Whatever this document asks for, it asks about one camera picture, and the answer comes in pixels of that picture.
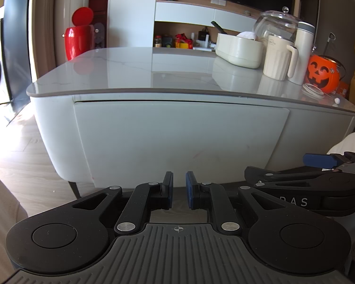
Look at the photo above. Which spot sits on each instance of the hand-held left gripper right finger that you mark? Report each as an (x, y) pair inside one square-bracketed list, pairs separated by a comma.
[(191, 190)]

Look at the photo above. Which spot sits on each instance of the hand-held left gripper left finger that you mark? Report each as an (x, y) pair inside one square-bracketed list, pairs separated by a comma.
[(167, 190)]

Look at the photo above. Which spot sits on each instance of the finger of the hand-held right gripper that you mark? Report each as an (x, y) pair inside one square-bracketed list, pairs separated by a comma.
[(318, 160), (286, 180)]

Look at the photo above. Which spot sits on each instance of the white cloth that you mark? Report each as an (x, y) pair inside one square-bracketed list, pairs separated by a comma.
[(350, 143)]

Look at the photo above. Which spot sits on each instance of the clear round lid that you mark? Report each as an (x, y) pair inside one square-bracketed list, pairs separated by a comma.
[(313, 91)]

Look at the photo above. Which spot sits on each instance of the orange pumpkin bucket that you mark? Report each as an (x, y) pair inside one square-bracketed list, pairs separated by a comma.
[(322, 75)]

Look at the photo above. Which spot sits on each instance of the white thermos bottle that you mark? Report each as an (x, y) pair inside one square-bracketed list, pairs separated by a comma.
[(304, 53)]

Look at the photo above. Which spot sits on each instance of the cream ribbed mug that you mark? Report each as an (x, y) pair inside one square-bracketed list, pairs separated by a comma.
[(276, 60)]

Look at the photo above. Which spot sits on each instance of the cream oval container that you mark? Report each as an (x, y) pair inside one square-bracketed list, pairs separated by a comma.
[(239, 51)]

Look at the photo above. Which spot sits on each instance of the glass jar with lid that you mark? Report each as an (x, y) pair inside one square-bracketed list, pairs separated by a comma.
[(275, 23)]

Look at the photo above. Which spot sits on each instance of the white round lid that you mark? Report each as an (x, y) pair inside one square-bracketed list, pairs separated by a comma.
[(247, 35)]

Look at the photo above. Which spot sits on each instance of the red and yellow toy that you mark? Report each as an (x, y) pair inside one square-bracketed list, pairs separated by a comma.
[(183, 43)]

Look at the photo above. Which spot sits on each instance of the green toy truck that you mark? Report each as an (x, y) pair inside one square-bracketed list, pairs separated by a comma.
[(167, 42)]

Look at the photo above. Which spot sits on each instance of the spice jar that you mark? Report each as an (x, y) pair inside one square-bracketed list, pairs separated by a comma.
[(157, 42)]

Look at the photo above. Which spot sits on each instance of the black spatula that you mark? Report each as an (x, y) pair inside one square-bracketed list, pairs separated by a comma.
[(218, 27)]

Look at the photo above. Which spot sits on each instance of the red trash bin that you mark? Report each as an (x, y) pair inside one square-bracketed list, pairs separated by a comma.
[(77, 43)]

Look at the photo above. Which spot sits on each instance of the white wall cabinet unit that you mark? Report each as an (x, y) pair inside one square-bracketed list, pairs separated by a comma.
[(130, 11)]

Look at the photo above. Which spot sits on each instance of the white wall socket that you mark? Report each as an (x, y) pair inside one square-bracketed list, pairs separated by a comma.
[(218, 1)]

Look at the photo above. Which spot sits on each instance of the dark door frame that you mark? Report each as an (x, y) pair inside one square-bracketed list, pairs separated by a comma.
[(16, 50)]

